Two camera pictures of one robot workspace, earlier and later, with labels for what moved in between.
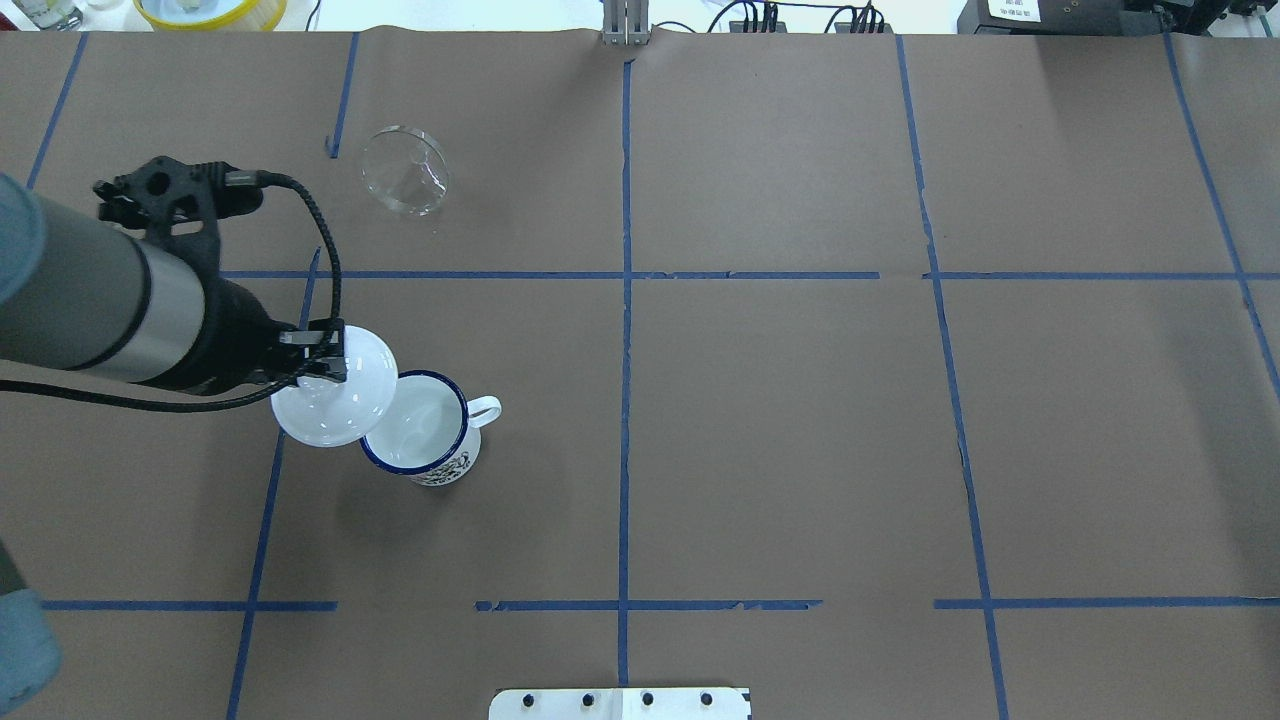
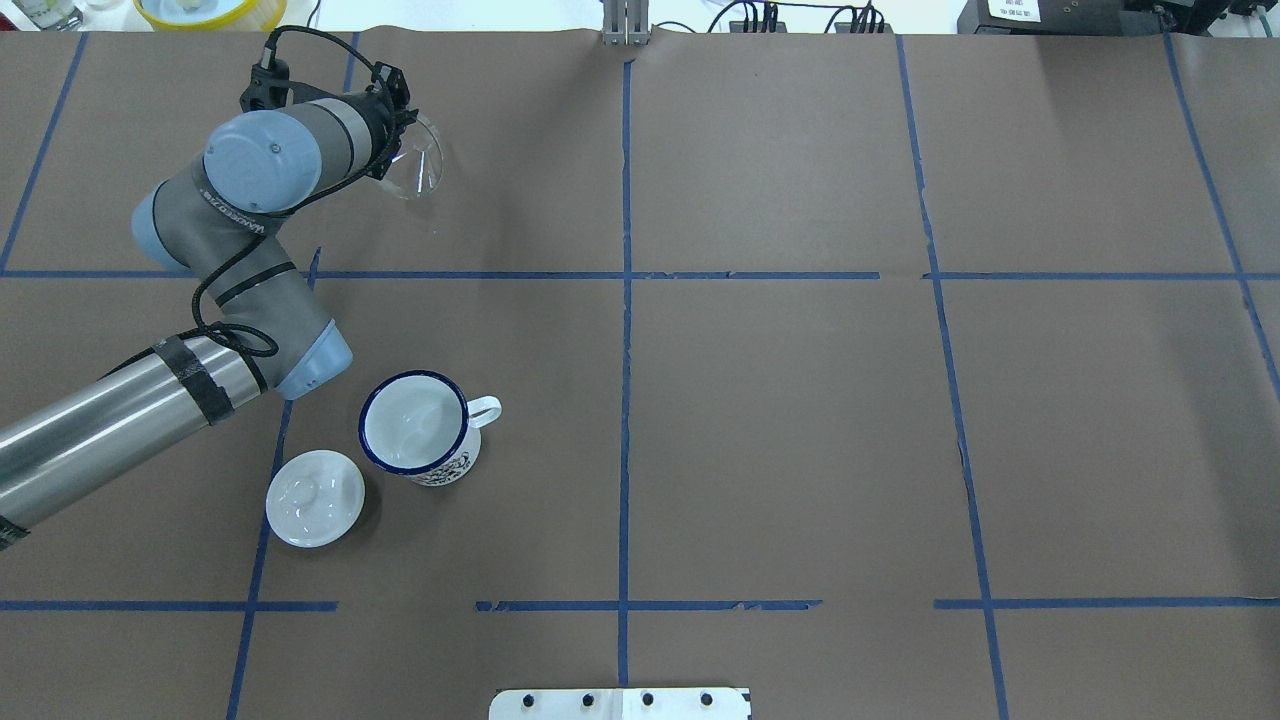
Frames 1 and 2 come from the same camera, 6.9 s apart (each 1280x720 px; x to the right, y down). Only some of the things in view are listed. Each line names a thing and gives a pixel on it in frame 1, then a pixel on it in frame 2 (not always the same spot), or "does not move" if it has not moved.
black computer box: (1059, 17) does not move
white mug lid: (322, 411) to (314, 498)
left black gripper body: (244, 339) to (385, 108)
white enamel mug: (431, 433) does not move
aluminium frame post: (625, 22) does not move
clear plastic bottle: (52, 15) does not move
